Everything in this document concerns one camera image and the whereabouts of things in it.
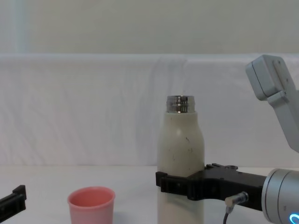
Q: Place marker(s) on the cream vacuum bottle steel neck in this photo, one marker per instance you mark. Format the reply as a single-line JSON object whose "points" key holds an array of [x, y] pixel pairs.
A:
{"points": [[181, 144]]}

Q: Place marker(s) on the pink plastic cup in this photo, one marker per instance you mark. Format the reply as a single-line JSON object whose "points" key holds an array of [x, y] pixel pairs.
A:
{"points": [[91, 207]]}

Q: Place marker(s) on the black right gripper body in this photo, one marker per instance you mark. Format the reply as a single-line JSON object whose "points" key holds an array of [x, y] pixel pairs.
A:
{"points": [[222, 184]]}

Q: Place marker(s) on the white tablecloth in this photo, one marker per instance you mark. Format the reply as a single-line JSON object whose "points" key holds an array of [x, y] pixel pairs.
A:
{"points": [[116, 177]]}

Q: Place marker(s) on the white curtain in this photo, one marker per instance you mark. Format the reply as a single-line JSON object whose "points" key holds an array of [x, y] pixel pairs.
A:
{"points": [[93, 116]]}

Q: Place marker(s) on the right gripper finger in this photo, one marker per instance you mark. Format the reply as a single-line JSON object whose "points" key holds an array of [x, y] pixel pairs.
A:
{"points": [[222, 167], [175, 185]]}

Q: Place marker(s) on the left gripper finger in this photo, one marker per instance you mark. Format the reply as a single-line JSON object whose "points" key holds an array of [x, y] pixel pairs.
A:
{"points": [[18, 198]]}

